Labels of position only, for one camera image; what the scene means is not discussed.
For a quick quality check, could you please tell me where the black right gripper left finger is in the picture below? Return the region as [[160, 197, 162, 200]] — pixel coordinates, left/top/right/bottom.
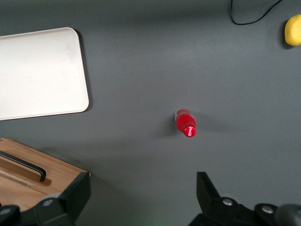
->
[[34, 171, 92, 226]]

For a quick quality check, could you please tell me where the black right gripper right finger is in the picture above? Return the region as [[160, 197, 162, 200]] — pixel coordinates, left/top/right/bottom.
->
[[188, 171, 257, 226]]

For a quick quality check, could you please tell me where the wooden drawer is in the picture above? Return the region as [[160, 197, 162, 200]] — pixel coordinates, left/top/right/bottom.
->
[[0, 137, 92, 189]]

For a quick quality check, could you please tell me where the black metal drawer handle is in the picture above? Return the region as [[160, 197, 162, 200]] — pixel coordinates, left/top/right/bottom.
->
[[0, 152, 47, 182]]

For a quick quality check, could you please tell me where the wooden cabinet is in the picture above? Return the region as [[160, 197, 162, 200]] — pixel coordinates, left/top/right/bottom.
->
[[0, 174, 71, 211]]

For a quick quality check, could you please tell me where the red cola bottle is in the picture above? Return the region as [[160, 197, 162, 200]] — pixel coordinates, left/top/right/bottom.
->
[[174, 108, 197, 139]]

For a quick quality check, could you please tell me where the beige plastic tray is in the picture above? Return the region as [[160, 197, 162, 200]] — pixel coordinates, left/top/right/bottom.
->
[[0, 27, 90, 121]]

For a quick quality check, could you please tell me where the yellow lemon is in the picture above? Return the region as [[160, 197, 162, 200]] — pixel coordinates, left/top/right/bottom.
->
[[284, 14, 301, 47]]

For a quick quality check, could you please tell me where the thin black cable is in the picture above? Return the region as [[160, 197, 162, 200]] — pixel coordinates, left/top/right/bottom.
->
[[230, 0, 283, 25]]

